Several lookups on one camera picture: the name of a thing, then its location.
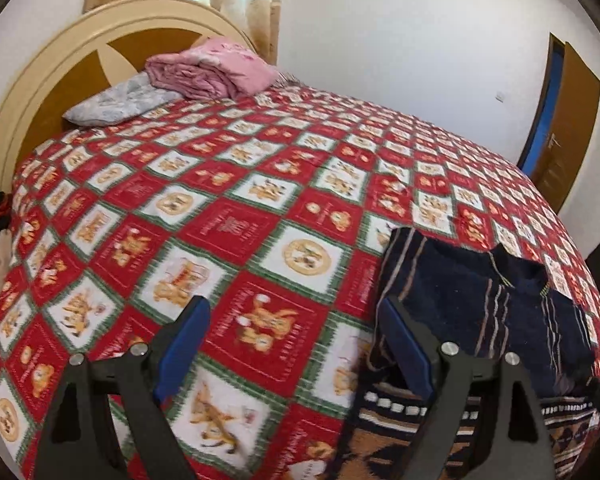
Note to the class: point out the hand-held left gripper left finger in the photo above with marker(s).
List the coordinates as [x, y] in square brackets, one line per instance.
[180, 350]

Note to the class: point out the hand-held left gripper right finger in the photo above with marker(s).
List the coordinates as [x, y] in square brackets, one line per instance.
[405, 350]

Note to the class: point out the navy striped knitted sweater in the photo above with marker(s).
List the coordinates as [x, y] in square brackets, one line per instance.
[480, 285]

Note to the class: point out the patterned brown knitted garment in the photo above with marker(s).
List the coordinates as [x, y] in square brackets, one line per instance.
[395, 440]

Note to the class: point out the red printed checkered bedspread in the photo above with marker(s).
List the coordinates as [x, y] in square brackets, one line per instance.
[280, 185]

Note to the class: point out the grey floral pillow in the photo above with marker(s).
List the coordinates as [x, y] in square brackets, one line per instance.
[115, 102]

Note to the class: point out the brown wooden door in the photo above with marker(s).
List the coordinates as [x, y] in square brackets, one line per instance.
[570, 125]

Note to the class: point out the folded pink blanket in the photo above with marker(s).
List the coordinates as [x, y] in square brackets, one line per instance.
[215, 70]

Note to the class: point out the cream and brown headboard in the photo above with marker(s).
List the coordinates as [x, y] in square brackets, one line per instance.
[30, 85]

